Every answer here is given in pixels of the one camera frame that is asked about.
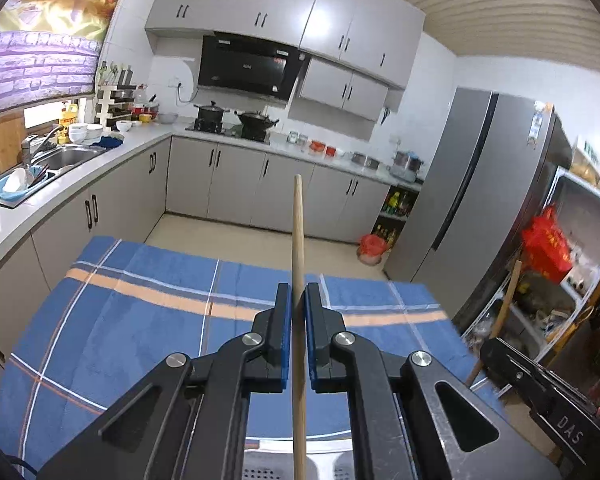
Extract wooden cutting board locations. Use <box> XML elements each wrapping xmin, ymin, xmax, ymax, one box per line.
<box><xmin>0</xmin><ymin>119</ymin><xmax>27</xmax><ymax>174</ymax></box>

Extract black cooking pot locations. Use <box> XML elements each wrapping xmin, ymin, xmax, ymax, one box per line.
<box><xmin>194</xmin><ymin>101</ymin><xmax>232</xmax><ymax>131</ymax></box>

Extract black gas stove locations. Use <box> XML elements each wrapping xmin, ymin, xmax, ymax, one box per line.
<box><xmin>185</xmin><ymin>119</ymin><xmax>272</xmax><ymax>144</ymax></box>

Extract yellow oil bottle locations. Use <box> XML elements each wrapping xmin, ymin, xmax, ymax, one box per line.
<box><xmin>57</xmin><ymin>102</ymin><xmax>81</xmax><ymax>144</ymax></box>

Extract red food containers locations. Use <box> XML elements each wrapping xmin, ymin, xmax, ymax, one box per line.
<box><xmin>307</xmin><ymin>140</ymin><xmax>347</xmax><ymax>159</ymax></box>

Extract row of bottles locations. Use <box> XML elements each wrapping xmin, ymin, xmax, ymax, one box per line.
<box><xmin>372</xmin><ymin>189</ymin><xmax>414</xmax><ymax>252</ymax></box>

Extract small grey wall cabinets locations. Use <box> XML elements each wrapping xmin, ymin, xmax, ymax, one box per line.
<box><xmin>299</xmin><ymin>57</ymin><xmax>404</xmax><ymax>122</ymax></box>

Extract grey upper kitchen cabinets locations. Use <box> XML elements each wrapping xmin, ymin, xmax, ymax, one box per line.
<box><xmin>145</xmin><ymin>0</ymin><xmax>427</xmax><ymax>92</ymax></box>

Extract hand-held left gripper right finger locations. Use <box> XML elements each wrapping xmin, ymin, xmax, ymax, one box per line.
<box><xmin>305</xmin><ymin>284</ymin><xmax>563</xmax><ymax>480</ymax></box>

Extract steel kitchen sink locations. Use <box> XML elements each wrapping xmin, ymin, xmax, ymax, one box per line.
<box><xmin>30</xmin><ymin>142</ymin><xmax>107</xmax><ymax>177</ymax></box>

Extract blue dish basin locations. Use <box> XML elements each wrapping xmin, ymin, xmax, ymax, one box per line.
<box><xmin>0</xmin><ymin>162</ymin><xmax>52</xmax><ymax>202</ymax></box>

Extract printed window blind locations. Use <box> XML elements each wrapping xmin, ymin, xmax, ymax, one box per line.
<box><xmin>0</xmin><ymin>0</ymin><xmax>127</xmax><ymax>118</ymax></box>

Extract metal faucet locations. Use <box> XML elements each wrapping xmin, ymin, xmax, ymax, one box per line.
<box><xmin>20</xmin><ymin>125</ymin><xmax>62</xmax><ymax>167</ymax></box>

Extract red plastic bag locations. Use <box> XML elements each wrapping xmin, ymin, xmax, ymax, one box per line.
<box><xmin>358</xmin><ymin>234</ymin><xmax>389</xmax><ymax>266</ymax></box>

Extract silver steamer pot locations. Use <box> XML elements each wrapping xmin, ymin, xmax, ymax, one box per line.
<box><xmin>391</xmin><ymin>149</ymin><xmax>426</xmax><ymax>184</ymax></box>

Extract long wooden chopstick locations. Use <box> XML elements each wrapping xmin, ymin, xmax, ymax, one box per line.
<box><xmin>465</xmin><ymin>259</ymin><xmax>523</xmax><ymax>390</ymax></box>
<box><xmin>292</xmin><ymin>174</ymin><xmax>306</xmax><ymax>480</ymax></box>

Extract grey refrigerator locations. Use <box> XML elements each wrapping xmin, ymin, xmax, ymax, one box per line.
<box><xmin>384</xmin><ymin>87</ymin><xmax>573</xmax><ymax>333</ymax></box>

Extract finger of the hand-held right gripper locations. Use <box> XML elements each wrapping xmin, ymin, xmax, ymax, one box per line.
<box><xmin>480</xmin><ymin>339</ymin><xmax>537</xmax><ymax>403</ymax></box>

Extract stack of white bowls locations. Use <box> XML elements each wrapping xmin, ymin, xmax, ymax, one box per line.
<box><xmin>68</xmin><ymin>122</ymin><xmax>104</xmax><ymax>144</ymax></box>

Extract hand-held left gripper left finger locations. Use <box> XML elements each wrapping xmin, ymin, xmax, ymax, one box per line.
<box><xmin>37</xmin><ymin>284</ymin><xmax>292</xmax><ymax>480</ymax></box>

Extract blue plaid tablecloth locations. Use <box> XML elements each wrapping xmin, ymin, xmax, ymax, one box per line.
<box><xmin>0</xmin><ymin>236</ymin><xmax>506</xmax><ymax>480</ymax></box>

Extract black cable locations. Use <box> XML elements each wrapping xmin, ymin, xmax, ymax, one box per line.
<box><xmin>0</xmin><ymin>452</ymin><xmax>42</xmax><ymax>479</ymax></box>

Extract metal storage shelf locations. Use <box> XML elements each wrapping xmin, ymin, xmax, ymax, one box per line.
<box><xmin>475</xmin><ymin>164</ymin><xmax>600</xmax><ymax>363</ymax></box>

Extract black wok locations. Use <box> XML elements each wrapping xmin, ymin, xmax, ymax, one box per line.
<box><xmin>235</xmin><ymin>110</ymin><xmax>281</xmax><ymax>134</ymax></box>

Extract black range hood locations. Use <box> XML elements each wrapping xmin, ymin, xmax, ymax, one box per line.
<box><xmin>197</xmin><ymin>32</ymin><xmax>309</xmax><ymax>107</ymax></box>

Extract white countertop rack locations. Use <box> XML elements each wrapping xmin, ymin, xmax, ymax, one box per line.
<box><xmin>95</xmin><ymin>85</ymin><xmax>132</xmax><ymax>134</ymax></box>

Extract large red bag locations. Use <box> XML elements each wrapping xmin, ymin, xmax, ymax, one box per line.
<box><xmin>521</xmin><ymin>205</ymin><xmax>574</xmax><ymax>284</ymax></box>

